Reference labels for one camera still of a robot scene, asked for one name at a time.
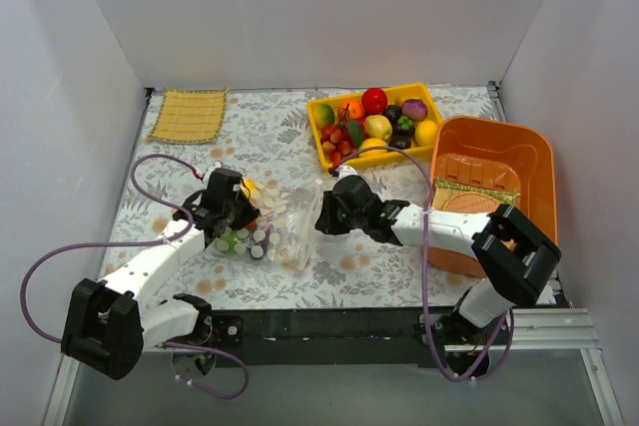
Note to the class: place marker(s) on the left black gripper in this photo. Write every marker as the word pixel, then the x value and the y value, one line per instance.
pixel 240 212

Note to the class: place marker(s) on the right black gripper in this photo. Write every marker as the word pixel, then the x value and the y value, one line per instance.
pixel 328 216

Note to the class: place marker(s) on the clear dotted zip bag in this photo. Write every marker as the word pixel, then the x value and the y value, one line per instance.
pixel 284 234

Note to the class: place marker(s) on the fake yellow pear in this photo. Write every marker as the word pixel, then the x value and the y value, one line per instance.
pixel 378 126

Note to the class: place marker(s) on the fake green yellow mango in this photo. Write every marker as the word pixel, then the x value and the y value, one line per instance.
pixel 323 115

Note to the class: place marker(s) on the fake red apple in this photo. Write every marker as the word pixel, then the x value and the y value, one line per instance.
pixel 374 101

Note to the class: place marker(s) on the fake purple onion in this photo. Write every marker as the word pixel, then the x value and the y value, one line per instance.
pixel 415 109

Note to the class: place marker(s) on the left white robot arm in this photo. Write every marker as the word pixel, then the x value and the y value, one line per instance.
pixel 110 322

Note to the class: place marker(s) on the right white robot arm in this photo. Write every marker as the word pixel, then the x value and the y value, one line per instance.
pixel 516 257

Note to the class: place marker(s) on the fake green vegetable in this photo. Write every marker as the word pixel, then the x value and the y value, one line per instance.
pixel 230 244

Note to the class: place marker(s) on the fake yellow lemon front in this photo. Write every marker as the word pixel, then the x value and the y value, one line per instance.
pixel 372 147

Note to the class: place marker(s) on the fake yellow lemon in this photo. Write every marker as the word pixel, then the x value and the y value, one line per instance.
pixel 372 147
pixel 425 133

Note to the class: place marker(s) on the fake mangosteen lower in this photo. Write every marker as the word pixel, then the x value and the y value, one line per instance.
pixel 401 142

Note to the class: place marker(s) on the fake mangosteen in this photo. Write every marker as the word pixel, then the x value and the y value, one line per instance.
pixel 401 142
pixel 392 113

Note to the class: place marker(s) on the fake orange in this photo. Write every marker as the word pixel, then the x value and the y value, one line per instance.
pixel 350 109

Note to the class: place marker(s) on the fake mangosteen upper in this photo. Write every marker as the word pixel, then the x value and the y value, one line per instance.
pixel 392 113

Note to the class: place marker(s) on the fake yellow lemon right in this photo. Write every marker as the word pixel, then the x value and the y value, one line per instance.
pixel 425 133

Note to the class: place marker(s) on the red cherry bunch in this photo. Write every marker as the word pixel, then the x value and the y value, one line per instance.
pixel 335 143

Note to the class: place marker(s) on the green woven mat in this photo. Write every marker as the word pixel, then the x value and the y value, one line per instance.
pixel 440 184

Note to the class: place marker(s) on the yellow woven bamboo mat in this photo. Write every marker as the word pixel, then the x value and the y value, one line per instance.
pixel 190 117

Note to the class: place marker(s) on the round woven basket tray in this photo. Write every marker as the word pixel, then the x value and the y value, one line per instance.
pixel 472 201

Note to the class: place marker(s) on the yellow plastic tray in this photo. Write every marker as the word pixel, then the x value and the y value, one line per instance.
pixel 404 126

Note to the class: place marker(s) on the orange plastic basin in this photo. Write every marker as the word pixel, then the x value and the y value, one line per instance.
pixel 503 157

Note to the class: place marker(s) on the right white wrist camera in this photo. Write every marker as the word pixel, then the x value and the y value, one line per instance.
pixel 343 171

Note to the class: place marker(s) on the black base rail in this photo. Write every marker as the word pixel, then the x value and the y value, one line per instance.
pixel 361 336

